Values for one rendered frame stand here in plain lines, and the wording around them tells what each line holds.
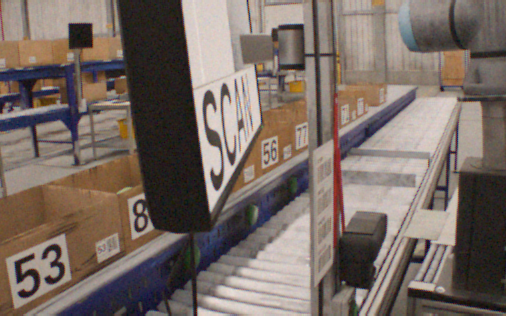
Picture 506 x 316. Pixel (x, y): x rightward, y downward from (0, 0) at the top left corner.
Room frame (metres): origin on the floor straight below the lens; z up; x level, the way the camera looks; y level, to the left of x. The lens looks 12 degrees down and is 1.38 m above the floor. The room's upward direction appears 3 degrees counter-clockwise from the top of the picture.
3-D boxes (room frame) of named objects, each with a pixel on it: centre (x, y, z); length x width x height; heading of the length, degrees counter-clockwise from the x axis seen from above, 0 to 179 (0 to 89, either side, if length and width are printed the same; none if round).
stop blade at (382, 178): (2.18, -0.54, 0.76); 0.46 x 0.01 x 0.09; 63
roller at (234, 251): (1.40, -0.15, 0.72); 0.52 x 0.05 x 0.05; 63
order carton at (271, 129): (2.09, 0.01, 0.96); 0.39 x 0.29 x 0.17; 153
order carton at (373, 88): (4.19, -1.05, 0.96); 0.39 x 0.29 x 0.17; 153
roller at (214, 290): (1.17, -0.03, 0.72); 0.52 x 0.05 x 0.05; 63
